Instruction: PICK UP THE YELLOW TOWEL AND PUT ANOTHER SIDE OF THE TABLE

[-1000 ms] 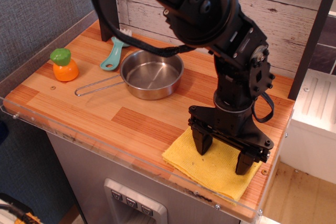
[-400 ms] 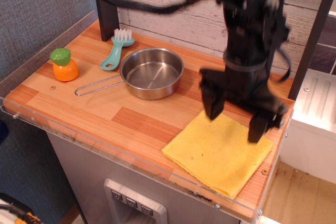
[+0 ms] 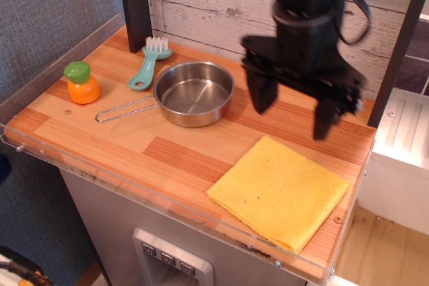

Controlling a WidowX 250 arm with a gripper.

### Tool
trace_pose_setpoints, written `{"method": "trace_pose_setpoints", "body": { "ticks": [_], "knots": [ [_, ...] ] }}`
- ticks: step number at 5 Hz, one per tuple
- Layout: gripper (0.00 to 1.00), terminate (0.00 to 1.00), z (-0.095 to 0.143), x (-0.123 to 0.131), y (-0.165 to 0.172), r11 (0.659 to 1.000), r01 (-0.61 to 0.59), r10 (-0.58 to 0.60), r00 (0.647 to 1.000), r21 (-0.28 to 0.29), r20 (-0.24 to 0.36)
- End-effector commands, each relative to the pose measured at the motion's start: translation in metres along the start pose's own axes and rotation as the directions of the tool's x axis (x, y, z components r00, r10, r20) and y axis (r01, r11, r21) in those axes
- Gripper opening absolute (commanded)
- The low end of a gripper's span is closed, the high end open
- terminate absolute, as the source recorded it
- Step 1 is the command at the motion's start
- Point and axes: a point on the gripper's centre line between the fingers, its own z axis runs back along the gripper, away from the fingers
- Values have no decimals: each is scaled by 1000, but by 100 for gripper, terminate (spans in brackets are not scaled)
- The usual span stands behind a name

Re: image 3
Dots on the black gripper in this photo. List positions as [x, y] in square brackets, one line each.
[307, 60]

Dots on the yellow rag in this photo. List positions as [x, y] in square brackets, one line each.
[280, 194]

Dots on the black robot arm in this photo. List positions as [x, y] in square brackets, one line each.
[316, 13]

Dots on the stainless steel saucepan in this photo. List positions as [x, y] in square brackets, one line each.
[190, 94]

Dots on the white toy sink unit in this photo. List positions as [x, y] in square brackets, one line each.
[395, 183]

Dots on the teal dish brush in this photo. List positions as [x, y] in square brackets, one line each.
[156, 48]

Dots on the silver toy fridge cabinet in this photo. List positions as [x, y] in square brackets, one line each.
[138, 245]

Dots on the orange toy carrot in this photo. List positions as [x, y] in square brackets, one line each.
[83, 87]

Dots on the clear acrylic front guard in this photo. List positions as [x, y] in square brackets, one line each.
[171, 167]

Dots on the orange object bottom left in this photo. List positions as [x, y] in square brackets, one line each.
[25, 273]

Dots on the dark right vertical post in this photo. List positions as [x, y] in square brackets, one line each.
[405, 35]

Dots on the dark vertical post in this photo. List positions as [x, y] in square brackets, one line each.
[138, 22]
[405, 35]

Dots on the dark left vertical post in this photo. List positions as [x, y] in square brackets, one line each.
[138, 22]

